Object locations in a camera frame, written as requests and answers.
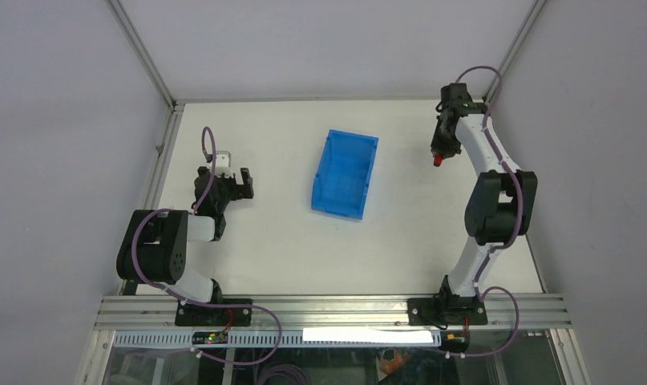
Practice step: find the left aluminium frame post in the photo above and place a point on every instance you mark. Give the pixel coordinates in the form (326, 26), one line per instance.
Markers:
(172, 110)

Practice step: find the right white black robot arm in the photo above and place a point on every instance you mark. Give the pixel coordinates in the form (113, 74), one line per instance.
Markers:
(500, 206)

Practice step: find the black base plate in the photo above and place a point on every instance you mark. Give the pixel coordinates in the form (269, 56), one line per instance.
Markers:
(213, 314)
(442, 312)

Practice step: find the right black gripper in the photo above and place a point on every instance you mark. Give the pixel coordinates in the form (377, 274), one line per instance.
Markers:
(438, 147)

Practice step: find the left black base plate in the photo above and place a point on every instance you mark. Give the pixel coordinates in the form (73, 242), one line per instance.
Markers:
(213, 314)

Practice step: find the aluminium front rail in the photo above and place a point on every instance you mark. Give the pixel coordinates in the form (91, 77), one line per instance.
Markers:
(296, 312)

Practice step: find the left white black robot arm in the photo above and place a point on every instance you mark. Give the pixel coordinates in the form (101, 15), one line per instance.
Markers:
(154, 246)

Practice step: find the white slotted cable duct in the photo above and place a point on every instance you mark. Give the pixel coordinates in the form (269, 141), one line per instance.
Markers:
(306, 338)

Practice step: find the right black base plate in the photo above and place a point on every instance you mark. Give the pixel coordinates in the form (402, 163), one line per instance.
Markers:
(442, 312)

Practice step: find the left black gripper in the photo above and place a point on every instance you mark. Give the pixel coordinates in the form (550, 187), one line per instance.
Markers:
(239, 191)

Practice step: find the blue plastic bin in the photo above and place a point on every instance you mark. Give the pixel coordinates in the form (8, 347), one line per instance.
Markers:
(342, 180)

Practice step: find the red handled screwdriver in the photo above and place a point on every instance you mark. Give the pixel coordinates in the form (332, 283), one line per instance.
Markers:
(438, 160)

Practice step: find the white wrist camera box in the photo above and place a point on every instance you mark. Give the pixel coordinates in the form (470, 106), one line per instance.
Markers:
(222, 163)

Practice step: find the orange object under table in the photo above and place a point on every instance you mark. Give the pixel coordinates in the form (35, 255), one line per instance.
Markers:
(390, 360)

